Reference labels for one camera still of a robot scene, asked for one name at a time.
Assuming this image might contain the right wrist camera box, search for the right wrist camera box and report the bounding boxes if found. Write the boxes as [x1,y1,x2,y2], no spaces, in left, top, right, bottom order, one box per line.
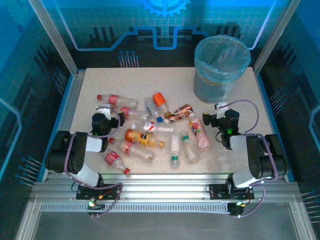
[215,101,229,120]

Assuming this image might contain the grey slotted cable duct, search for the grey slotted cable duct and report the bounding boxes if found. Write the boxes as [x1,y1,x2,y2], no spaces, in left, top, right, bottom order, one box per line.
[39,202,232,214]

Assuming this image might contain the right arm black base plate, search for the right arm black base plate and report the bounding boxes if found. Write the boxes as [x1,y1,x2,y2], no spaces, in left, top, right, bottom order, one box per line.
[208,183,255,201]

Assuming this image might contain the orange juice bottle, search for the orange juice bottle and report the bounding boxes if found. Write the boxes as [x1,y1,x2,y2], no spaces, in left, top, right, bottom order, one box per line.
[124,128,165,148]

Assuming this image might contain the clear bottle green neck band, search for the clear bottle green neck band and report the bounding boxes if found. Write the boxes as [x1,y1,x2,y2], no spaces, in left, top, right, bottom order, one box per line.
[169,133,181,169]

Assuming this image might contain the white red label bottle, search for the white red label bottle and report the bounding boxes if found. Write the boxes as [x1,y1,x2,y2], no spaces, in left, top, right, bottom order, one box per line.
[131,121,176,135]

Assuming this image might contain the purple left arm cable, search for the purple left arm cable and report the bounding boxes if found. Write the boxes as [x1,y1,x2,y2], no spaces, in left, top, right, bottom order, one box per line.
[63,106,122,187]

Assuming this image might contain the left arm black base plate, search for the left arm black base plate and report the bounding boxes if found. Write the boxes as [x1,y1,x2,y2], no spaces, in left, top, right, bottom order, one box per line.
[76,183,121,201]

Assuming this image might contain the pink drink bottle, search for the pink drink bottle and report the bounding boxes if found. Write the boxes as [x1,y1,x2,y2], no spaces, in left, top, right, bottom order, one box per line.
[188,112,211,151]

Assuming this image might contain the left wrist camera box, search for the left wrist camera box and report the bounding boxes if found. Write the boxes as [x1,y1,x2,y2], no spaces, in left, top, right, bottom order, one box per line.
[95,104,113,119]

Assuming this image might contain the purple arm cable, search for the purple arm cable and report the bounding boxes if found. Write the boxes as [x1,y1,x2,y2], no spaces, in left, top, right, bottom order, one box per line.
[224,99,279,188]
[63,106,122,187]

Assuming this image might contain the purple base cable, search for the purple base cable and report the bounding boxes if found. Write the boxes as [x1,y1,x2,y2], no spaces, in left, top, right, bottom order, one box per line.
[232,186,266,219]
[89,183,125,219]

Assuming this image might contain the trash bin with blue liner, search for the trash bin with blue liner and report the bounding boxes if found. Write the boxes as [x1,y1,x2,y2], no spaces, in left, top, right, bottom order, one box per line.
[194,34,252,85]

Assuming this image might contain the metal mesh waste bin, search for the metal mesh waste bin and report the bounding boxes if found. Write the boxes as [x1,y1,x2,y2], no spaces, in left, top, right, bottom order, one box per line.
[193,62,237,104]

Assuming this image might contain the aluminium frame post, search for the aluminium frame post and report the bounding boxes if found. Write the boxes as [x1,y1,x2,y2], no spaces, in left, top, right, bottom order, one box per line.
[252,0,302,75]
[27,0,81,76]

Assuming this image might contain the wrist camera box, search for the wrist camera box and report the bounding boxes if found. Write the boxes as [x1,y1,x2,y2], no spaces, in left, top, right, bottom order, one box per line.
[95,104,113,119]
[215,101,229,120]

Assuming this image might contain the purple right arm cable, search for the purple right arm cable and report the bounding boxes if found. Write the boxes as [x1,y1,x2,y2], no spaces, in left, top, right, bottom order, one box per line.
[224,99,279,188]

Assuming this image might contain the aluminium mounting rail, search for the aluminium mounting rail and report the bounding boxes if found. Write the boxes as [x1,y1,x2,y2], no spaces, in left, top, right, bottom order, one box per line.
[31,173,301,205]

